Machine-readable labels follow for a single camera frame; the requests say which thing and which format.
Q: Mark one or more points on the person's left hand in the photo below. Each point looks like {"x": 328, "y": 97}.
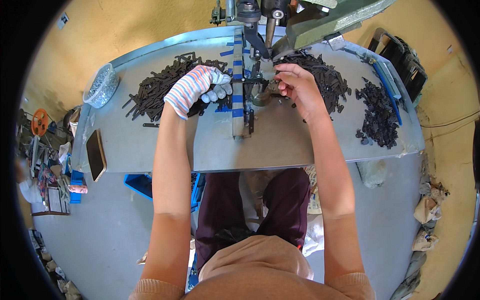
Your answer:
{"x": 191, "y": 88}

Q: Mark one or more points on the person's right hand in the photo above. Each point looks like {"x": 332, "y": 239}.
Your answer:
{"x": 305, "y": 92}

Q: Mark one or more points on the person's right fingers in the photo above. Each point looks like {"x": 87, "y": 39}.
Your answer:
{"x": 285, "y": 85}

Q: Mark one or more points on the person's left fingers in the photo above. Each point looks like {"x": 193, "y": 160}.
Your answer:
{"x": 221, "y": 89}

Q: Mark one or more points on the black metal strip assembly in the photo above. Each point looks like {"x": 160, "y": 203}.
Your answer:
{"x": 252, "y": 79}

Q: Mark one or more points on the metal anvil cylinder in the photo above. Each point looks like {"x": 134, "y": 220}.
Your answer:
{"x": 260, "y": 96}

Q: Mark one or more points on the wooden strip with blue tape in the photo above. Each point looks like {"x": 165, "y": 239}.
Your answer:
{"x": 237, "y": 120}

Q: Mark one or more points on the black metal strips beside wood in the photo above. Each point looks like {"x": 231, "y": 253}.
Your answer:
{"x": 250, "y": 122}

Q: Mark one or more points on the pile of short black strips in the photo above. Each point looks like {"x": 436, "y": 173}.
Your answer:
{"x": 330, "y": 82}

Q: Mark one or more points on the large pile of black metal strips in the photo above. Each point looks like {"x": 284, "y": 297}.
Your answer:
{"x": 155, "y": 92}

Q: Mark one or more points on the green riveting machine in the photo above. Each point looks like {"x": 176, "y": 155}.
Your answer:
{"x": 318, "y": 22}

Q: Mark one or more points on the single black metal strip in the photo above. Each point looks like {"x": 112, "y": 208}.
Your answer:
{"x": 150, "y": 125}

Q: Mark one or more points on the pile of riveted black parts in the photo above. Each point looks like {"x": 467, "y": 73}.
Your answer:
{"x": 378, "y": 116}

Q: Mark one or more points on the person's legs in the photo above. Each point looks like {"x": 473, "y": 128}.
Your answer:
{"x": 221, "y": 206}

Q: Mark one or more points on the clear plastic tub of rivets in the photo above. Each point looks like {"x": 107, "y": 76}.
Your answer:
{"x": 100, "y": 88}

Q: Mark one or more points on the black plastic crate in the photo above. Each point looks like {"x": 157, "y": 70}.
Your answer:
{"x": 407, "y": 67}

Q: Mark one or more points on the white woven bag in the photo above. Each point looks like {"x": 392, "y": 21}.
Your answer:
{"x": 372, "y": 173}

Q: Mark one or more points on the blue plastic crate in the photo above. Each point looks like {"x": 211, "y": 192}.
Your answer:
{"x": 138, "y": 185}

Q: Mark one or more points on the smartphone with brown case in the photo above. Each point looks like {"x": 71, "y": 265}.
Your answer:
{"x": 96, "y": 154}

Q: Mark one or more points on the printed paper bag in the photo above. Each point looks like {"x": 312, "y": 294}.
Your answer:
{"x": 314, "y": 225}

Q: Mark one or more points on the blue stool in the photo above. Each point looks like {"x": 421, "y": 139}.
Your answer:
{"x": 76, "y": 185}

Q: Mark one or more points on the person's body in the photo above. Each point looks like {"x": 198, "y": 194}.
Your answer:
{"x": 258, "y": 270}

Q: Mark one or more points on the orange wheel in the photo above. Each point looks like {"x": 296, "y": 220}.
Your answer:
{"x": 39, "y": 122}

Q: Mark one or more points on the heap of clutter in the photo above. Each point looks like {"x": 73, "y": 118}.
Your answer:
{"x": 45, "y": 168}

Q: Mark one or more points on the row of paper sacks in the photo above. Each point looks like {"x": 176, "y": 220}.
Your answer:
{"x": 425, "y": 225}

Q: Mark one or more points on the blue metal rail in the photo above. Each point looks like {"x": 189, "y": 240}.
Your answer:
{"x": 388, "y": 88}

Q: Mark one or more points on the wall socket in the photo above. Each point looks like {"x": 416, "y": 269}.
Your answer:
{"x": 62, "y": 20}

